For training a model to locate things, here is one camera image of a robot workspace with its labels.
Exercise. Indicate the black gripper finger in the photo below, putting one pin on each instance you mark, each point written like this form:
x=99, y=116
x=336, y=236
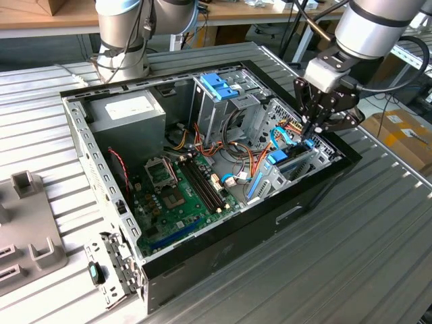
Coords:
x=347, y=119
x=300, y=94

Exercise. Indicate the hard disk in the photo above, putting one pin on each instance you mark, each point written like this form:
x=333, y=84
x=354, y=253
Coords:
x=278, y=157

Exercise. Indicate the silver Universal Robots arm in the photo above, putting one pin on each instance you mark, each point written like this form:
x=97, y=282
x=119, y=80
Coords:
x=374, y=27

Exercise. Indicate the grey metal disk bay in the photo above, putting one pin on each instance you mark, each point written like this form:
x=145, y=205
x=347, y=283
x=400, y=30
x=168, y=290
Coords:
x=275, y=180

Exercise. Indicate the cardboard box with white label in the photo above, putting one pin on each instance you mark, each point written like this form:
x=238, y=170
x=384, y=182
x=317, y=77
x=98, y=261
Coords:
x=398, y=141

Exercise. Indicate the black tripod stand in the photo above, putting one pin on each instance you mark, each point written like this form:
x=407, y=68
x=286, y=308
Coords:
x=294, y=28

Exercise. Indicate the black office chair base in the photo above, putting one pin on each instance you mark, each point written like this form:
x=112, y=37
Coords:
x=266, y=30

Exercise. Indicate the grey metal drive cage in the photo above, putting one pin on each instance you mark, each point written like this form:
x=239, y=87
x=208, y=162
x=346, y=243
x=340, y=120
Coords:
x=216, y=114

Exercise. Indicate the brown cardboard box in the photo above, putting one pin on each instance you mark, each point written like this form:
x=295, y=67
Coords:
x=233, y=35
x=64, y=6

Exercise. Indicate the wooden top desk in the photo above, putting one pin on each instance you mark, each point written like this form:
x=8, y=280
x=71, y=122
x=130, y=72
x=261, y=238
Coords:
x=243, y=13
x=50, y=18

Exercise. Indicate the cream board connector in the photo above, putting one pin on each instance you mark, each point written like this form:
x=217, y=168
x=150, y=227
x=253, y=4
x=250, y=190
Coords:
x=216, y=182

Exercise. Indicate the black RAM slot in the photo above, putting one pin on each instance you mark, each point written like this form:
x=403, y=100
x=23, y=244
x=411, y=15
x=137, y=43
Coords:
x=209, y=182
x=197, y=187
x=205, y=184
x=201, y=186

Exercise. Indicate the green motherboard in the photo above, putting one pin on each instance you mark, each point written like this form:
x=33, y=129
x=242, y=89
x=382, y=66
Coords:
x=189, y=216

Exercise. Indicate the open black PC case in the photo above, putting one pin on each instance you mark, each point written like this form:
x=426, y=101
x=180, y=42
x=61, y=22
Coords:
x=236, y=249

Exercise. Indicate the grey power supply unit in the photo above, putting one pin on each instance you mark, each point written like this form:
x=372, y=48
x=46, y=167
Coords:
x=128, y=135

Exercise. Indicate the blue expansion slot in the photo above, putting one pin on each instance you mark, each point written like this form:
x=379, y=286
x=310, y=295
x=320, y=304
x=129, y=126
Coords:
x=175, y=235

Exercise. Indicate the grey parts rack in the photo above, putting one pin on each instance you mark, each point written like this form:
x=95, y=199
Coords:
x=27, y=229

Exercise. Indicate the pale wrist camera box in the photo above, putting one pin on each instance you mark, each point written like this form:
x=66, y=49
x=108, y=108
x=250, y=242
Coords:
x=322, y=76

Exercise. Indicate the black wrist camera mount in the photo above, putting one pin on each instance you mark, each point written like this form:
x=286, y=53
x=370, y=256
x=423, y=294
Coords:
x=334, y=57

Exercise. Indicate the blue plastic bay bracket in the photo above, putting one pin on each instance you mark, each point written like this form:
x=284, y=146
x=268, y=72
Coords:
x=216, y=86

